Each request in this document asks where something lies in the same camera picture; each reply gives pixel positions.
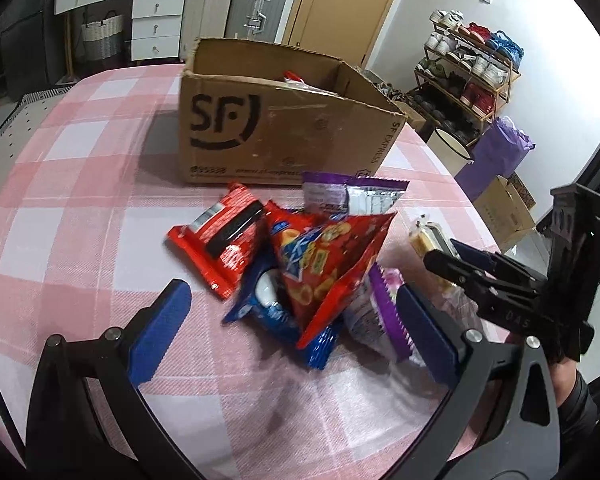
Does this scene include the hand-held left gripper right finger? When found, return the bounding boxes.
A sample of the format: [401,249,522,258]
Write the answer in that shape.
[396,281,561,480]

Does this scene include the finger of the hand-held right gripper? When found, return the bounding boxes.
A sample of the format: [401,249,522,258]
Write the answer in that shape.
[424,249,547,332]
[450,237,549,292]

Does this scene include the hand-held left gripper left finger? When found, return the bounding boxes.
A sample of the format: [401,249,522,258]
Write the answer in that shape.
[25,279,206,480]

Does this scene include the purple candy bag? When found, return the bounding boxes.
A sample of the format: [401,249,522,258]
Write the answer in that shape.
[342,262,426,363]

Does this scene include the yellow cake packet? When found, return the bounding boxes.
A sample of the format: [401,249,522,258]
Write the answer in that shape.
[409,215,461,301]

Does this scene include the red black striped snack packet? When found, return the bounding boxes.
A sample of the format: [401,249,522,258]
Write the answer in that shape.
[166,182,268,301]

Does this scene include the blue cookie packet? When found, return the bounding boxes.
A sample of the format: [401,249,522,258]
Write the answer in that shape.
[223,247,343,371]

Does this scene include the red triangular chips bag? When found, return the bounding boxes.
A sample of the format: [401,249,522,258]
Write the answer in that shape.
[265,201,398,350]

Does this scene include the brown cardboard box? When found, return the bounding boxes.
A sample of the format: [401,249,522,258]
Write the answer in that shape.
[178,37,407,186]

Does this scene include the person's right forearm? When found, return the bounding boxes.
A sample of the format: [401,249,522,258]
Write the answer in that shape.
[550,357,600,480]

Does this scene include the printed brown carton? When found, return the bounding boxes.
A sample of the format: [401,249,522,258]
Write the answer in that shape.
[472,172,537,253]

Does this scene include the cream trash bin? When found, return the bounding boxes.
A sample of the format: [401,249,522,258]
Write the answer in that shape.
[427,126,473,178]

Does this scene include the pink checked tablecloth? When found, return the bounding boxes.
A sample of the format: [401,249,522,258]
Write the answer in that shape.
[0,62,511,480]

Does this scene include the wooden shoe rack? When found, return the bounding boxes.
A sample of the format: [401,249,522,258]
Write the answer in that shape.
[414,20,522,143]
[415,9,525,143]

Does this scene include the small brown box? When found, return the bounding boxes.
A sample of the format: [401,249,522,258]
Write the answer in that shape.
[392,100,428,131]

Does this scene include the pile of scattered shoes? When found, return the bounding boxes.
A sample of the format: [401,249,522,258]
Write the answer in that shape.
[365,67,406,106]

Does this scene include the white dotted rug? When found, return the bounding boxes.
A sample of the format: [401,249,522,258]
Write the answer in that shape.
[0,87,71,161]

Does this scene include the white grey laundry basket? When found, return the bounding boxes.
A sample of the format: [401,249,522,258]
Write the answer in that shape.
[81,10,126,63]

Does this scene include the wooden door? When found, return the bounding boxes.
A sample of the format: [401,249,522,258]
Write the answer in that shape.
[281,0,411,68]

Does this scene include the white drawer desk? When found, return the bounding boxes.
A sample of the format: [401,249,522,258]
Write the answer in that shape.
[54,0,187,61]

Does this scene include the beige suitcase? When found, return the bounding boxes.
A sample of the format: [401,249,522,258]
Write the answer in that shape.
[180,0,240,61]

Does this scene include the silver suitcase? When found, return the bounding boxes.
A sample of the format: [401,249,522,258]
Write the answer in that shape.
[228,0,287,43]

